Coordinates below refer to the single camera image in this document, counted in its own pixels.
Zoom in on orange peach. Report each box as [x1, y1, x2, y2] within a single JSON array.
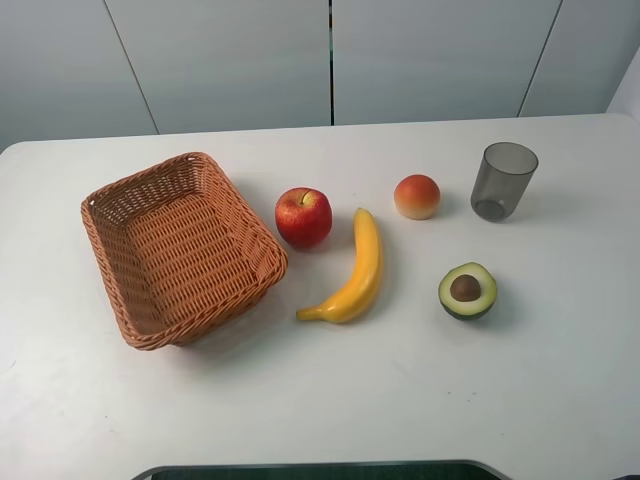
[[394, 174, 441, 220]]

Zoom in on halved avocado with pit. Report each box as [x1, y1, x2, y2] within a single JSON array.
[[438, 262, 498, 321]]

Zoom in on grey translucent plastic cup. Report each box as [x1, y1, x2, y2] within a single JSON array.
[[470, 142, 539, 222]]

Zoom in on yellow banana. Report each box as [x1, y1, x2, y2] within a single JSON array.
[[296, 208, 384, 324]]

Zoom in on dark monitor edge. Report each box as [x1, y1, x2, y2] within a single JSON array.
[[138, 461, 504, 480]]

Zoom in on red apple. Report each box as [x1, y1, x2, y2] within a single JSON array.
[[274, 187, 333, 250]]

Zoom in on brown wicker basket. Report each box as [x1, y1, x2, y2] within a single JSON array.
[[81, 152, 288, 351]]

